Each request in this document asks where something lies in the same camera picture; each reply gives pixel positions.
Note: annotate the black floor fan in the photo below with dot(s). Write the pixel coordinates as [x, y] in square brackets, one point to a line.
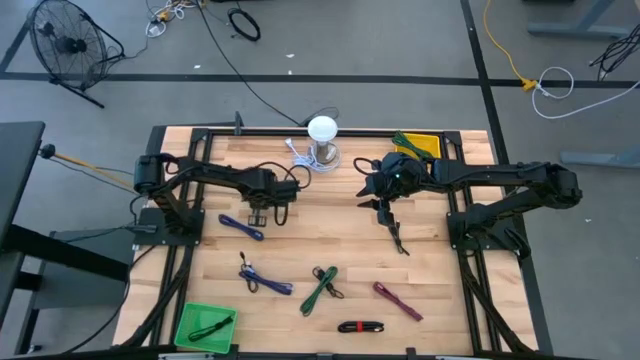
[67, 45]

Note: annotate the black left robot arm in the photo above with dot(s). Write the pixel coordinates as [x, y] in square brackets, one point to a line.
[210, 172]

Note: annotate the white mushroom table lamp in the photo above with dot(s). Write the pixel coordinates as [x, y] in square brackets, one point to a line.
[322, 127]

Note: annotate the yellow pole with black knob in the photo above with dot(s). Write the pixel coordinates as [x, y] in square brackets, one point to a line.
[47, 150]

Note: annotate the yellow plastic basket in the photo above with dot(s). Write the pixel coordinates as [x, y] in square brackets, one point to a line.
[430, 145]

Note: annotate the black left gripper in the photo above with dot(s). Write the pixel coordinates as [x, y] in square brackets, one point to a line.
[272, 194]

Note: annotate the black desk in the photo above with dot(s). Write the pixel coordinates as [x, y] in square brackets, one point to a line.
[20, 165]

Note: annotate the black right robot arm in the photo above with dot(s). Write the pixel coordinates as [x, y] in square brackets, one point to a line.
[500, 175]

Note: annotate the grey table foot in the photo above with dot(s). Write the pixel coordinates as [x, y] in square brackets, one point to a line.
[575, 29]

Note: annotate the green plastic basket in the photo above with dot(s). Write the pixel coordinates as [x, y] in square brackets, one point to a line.
[192, 320]

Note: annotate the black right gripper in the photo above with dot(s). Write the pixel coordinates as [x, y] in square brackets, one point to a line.
[400, 176]

